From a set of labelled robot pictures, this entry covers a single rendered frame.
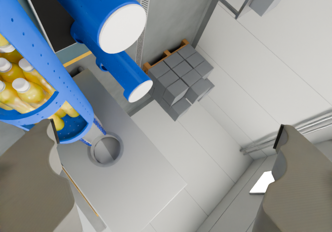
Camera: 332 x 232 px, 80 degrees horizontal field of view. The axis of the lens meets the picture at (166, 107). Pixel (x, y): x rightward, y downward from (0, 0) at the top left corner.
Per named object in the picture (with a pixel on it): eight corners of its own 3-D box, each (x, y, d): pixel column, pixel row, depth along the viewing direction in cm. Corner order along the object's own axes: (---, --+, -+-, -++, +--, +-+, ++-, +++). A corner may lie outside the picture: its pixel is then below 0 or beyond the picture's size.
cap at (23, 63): (24, 59, 64) (20, 56, 63) (36, 61, 65) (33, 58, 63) (19, 69, 63) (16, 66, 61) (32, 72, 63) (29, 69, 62)
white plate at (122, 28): (106, 62, 106) (104, 60, 106) (146, 35, 114) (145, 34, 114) (93, 25, 80) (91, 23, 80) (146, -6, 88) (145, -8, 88)
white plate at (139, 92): (141, 81, 163) (140, 80, 163) (123, 104, 175) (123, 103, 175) (157, 80, 187) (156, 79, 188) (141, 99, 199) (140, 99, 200)
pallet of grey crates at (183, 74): (140, 84, 464) (174, 122, 443) (143, 64, 392) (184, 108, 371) (176, 60, 513) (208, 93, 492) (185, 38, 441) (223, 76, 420)
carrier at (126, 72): (77, 11, 178) (64, 37, 190) (140, 80, 163) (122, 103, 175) (100, 18, 203) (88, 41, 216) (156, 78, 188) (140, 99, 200)
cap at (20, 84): (31, 88, 62) (28, 85, 60) (18, 94, 60) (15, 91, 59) (25, 78, 62) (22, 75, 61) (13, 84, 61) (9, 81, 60)
